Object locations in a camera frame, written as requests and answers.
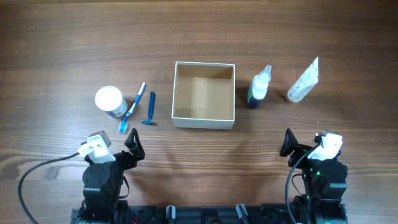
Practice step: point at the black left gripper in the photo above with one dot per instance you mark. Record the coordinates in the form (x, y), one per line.
(125, 157)

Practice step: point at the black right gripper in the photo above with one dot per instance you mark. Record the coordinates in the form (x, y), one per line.
(302, 150)

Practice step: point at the blue white toothbrush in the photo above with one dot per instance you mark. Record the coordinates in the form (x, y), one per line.
(123, 126)

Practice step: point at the blue disposable razor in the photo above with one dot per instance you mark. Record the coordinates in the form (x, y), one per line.
(149, 119)

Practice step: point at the white lidded round jar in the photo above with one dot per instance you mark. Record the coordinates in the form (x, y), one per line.
(110, 100)

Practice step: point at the clear spray bottle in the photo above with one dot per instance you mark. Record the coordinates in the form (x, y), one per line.
(259, 87)

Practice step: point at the white squeeze tube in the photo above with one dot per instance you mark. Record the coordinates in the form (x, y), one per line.
(304, 84)

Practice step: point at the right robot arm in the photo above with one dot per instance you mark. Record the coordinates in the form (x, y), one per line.
(324, 178)

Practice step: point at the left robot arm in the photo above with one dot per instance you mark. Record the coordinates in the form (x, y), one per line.
(103, 180)

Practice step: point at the white cardboard box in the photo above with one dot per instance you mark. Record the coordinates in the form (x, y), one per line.
(203, 95)

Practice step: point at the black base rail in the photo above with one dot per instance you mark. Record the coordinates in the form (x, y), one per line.
(258, 214)

